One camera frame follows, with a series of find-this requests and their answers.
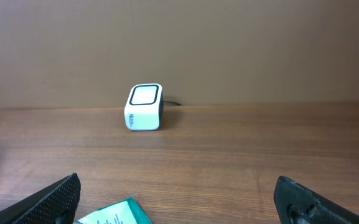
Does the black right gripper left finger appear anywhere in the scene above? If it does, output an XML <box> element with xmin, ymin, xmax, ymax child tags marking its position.
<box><xmin>0</xmin><ymin>173</ymin><xmax>81</xmax><ymax>224</ymax></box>

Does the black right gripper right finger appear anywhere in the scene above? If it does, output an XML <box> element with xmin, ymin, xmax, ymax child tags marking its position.
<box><xmin>274</xmin><ymin>176</ymin><xmax>359</xmax><ymax>224</ymax></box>

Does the green white sachet packet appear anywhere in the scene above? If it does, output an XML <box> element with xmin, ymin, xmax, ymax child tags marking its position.
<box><xmin>75</xmin><ymin>197</ymin><xmax>152</xmax><ymax>224</ymax></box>

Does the white barcode scanner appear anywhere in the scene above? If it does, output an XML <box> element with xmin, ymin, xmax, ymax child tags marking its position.
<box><xmin>124</xmin><ymin>83</ymin><xmax>164</xmax><ymax>131</ymax></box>

